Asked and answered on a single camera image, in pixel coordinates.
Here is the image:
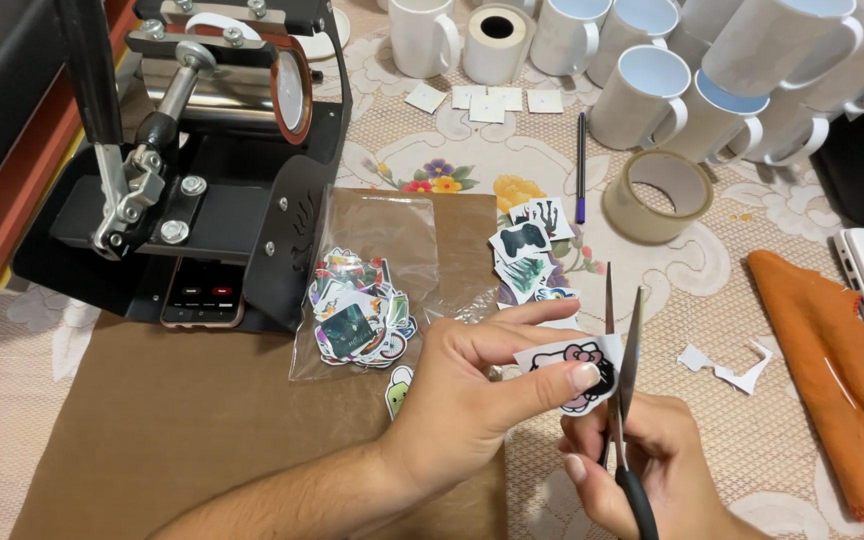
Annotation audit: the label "floral lace tablecloth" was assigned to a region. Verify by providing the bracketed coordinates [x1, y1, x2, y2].
[0, 0, 864, 540]

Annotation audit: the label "black orange flat heat press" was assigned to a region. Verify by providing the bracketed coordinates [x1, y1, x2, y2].
[0, 0, 141, 294]

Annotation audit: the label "black handled scissors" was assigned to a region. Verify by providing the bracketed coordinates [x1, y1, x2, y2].
[598, 262, 661, 540]

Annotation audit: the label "dark purple pen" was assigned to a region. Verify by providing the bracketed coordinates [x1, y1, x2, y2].
[575, 111, 588, 226]

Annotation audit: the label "white paper tape roll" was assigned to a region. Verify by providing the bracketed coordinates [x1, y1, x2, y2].
[462, 3, 538, 87]

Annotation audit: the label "green cartoon sticker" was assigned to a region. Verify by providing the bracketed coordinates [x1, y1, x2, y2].
[384, 365, 416, 422]

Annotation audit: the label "pink bow cat sticker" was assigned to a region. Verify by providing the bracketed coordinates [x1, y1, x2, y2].
[513, 334, 625, 417]

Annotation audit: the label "white round plate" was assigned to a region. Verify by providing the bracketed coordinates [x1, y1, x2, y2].
[293, 6, 352, 63]

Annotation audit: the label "black game controller sticker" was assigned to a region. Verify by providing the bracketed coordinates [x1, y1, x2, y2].
[487, 222, 553, 266]

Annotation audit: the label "person's left hand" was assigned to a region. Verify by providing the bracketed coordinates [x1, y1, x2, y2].
[381, 297, 603, 505]

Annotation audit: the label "dark green sticker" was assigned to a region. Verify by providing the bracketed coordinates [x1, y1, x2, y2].
[494, 255, 556, 306]

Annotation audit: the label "clear packing tape roll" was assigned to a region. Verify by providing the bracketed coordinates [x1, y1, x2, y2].
[600, 147, 716, 246]

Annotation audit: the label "smartphone with pink case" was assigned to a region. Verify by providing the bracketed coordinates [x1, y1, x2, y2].
[159, 258, 246, 330]

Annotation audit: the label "black hand print sticker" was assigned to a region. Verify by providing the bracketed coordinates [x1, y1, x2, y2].
[508, 197, 577, 242]

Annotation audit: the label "small white paper scrap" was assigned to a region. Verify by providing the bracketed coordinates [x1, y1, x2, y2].
[676, 343, 717, 374]

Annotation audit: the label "brown paper sheet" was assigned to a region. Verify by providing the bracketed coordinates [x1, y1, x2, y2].
[8, 187, 510, 540]

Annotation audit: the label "pile of colourful stickers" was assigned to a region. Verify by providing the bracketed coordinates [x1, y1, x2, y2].
[308, 247, 420, 369]

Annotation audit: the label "clear plastic bag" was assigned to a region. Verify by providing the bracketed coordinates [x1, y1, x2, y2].
[288, 187, 501, 384]

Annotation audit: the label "group of white mugs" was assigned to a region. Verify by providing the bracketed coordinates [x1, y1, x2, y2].
[378, 0, 864, 168]

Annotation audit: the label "person's right hand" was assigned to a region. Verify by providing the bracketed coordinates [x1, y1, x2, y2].
[557, 393, 750, 540]

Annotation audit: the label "black mug heat press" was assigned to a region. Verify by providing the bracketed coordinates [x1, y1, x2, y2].
[12, 0, 354, 336]

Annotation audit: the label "small white paper square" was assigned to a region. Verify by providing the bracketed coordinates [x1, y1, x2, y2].
[487, 86, 525, 113]
[404, 82, 450, 116]
[526, 89, 565, 115]
[451, 84, 487, 111]
[468, 93, 507, 125]

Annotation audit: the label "orange cloth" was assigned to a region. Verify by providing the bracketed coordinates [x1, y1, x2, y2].
[746, 249, 864, 524]

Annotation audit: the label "long white paper scrap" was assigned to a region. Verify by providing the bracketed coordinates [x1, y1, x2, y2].
[712, 338, 775, 397]

